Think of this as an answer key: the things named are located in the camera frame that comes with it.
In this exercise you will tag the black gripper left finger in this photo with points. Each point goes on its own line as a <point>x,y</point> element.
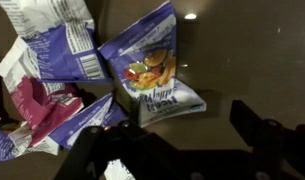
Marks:
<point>102,150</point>

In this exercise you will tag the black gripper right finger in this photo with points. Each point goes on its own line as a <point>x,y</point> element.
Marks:
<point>275,143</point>

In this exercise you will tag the purple fruit print snack pack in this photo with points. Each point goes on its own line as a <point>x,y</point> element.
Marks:
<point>148,50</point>

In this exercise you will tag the purple white snack pack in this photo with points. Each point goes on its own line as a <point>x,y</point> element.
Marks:
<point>88,120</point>
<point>5,146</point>

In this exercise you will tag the pink white snack pack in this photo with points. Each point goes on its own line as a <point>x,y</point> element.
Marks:
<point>32,100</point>

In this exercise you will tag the purple snack pack barcode side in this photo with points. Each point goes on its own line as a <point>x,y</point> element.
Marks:
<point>58,46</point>

